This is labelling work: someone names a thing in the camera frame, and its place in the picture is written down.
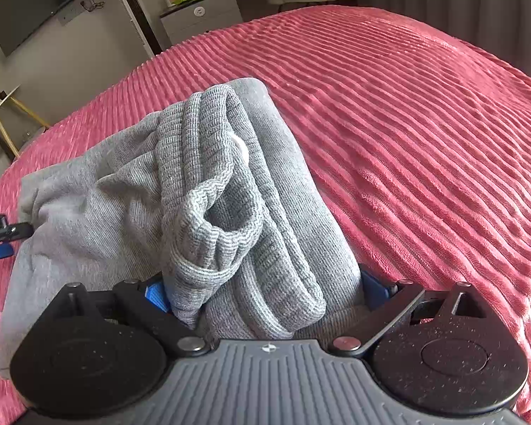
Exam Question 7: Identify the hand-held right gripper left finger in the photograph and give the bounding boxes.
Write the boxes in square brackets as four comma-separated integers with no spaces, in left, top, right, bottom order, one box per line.
[64,280,209,356]

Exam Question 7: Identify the grey curtain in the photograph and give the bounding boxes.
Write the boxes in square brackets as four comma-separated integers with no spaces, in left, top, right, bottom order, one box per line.
[356,0,531,91]

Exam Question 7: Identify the white nightstand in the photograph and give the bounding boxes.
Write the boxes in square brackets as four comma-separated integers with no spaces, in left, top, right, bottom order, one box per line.
[159,0,245,48]

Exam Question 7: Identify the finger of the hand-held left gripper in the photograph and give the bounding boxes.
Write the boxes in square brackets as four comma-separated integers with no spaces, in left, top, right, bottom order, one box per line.
[0,214,35,263]

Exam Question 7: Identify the gold-legged tiered stand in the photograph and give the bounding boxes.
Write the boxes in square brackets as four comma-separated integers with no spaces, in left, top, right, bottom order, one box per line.
[0,67,50,159]

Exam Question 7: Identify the wall socket with cable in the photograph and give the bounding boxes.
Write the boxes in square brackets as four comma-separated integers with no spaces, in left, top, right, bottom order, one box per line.
[54,1,106,26]

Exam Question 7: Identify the tall white appliance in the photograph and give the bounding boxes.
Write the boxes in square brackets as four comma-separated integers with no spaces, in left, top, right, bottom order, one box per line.
[103,0,161,57]

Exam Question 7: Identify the pink ribbed blanket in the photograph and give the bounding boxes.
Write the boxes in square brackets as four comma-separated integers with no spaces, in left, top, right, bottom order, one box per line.
[0,4,531,425]

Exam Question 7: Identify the grey pants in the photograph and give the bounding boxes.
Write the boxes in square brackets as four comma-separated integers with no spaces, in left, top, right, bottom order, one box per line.
[0,77,364,380]

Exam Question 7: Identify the black wall television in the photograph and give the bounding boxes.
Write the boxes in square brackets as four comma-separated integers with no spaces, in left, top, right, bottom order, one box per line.
[0,0,112,57]

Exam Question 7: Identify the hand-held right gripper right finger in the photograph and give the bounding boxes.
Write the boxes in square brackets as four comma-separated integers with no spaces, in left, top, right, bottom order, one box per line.
[330,265,487,357]

